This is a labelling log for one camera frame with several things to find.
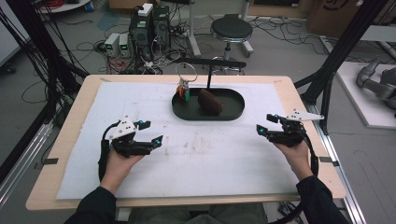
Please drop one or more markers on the aluminium rail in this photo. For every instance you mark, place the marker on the aluminium rail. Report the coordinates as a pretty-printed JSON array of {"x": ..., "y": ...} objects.
[
  {"x": 21, "y": 158},
  {"x": 345, "y": 183}
]

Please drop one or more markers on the brown pouch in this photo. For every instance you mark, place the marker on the brown pouch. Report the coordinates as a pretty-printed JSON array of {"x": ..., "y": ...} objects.
[{"x": 210, "y": 102}]

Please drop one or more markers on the black oval tray with hanger stand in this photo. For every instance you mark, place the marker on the black oval tray with hanger stand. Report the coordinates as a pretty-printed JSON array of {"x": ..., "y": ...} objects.
[{"x": 230, "y": 104}]

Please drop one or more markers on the dark tape strip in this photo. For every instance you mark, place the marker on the dark tape strip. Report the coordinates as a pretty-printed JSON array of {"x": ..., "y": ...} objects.
[
  {"x": 49, "y": 161},
  {"x": 330, "y": 161}
]

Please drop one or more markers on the white table mat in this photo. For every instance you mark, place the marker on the white table mat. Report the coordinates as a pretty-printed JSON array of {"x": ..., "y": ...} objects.
[{"x": 193, "y": 161}]

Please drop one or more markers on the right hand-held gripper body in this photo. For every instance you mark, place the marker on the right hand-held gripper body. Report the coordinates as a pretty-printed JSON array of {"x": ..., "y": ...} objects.
[{"x": 291, "y": 135}]

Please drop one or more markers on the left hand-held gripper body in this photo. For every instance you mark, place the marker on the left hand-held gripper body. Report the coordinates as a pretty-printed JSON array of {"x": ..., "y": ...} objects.
[{"x": 129, "y": 146}]

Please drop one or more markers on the cardboard box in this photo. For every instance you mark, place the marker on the cardboard box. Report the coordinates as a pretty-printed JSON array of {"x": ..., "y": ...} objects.
[{"x": 351, "y": 15}]

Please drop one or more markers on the black round stool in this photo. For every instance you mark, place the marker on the black round stool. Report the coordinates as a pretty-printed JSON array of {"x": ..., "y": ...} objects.
[{"x": 231, "y": 29}]

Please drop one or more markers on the grey power supply unit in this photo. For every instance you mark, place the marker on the grey power supply unit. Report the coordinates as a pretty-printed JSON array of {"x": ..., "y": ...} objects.
[
  {"x": 124, "y": 45},
  {"x": 112, "y": 43}
]

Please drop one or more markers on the white metal desk leg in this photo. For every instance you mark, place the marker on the white metal desk leg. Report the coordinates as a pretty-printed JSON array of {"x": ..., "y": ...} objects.
[
  {"x": 246, "y": 46},
  {"x": 193, "y": 31}
]

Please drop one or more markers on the person's right hand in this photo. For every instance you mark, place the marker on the person's right hand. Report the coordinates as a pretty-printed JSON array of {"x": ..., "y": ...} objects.
[{"x": 297, "y": 158}]

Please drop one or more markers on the white box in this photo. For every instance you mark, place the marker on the white box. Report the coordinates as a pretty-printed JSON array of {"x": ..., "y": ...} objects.
[{"x": 145, "y": 9}]

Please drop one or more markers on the white platform board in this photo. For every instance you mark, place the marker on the white platform board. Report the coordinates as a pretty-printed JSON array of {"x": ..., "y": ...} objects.
[{"x": 358, "y": 96}]

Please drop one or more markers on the person's left hand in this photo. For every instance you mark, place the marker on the person's left hand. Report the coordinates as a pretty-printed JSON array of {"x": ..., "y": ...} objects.
[{"x": 120, "y": 171}]

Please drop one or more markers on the person's legs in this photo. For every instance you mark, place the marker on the person's legs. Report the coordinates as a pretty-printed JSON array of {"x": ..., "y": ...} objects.
[{"x": 193, "y": 216}]

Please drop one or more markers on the black computer tower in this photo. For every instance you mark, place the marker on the black computer tower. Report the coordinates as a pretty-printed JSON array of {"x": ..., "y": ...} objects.
[
  {"x": 162, "y": 26},
  {"x": 140, "y": 34}
]

